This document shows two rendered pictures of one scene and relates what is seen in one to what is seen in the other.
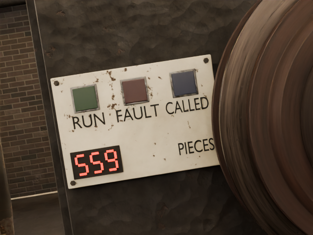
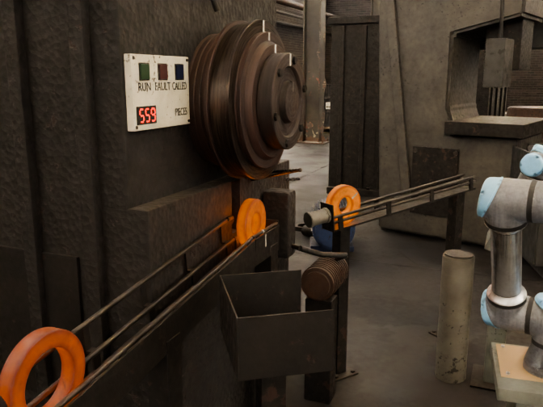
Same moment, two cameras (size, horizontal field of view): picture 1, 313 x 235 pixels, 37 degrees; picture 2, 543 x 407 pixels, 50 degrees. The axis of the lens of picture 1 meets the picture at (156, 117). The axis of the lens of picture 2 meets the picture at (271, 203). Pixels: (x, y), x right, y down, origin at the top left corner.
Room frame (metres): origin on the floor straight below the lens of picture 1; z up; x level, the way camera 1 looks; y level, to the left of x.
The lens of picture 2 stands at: (-0.13, 1.28, 1.19)
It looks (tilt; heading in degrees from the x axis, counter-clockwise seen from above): 12 degrees down; 295
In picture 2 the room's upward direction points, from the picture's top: straight up
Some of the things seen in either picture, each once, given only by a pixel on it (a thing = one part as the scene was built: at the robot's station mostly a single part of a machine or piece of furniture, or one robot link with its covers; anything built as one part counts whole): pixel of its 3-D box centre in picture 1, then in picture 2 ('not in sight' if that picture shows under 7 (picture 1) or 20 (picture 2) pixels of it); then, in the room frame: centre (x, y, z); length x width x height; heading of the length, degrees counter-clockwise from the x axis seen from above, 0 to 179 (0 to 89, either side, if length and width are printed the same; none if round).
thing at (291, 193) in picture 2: not in sight; (278, 222); (0.69, -0.55, 0.68); 0.11 x 0.08 x 0.24; 2
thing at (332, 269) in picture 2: not in sight; (324, 327); (0.54, -0.65, 0.27); 0.22 x 0.13 x 0.53; 92
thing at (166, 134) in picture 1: (139, 121); (160, 91); (0.76, 0.03, 1.15); 0.26 x 0.02 x 0.18; 92
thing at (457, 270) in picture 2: not in sight; (454, 316); (0.11, -0.98, 0.26); 0.12 x 0.12 x 0.52
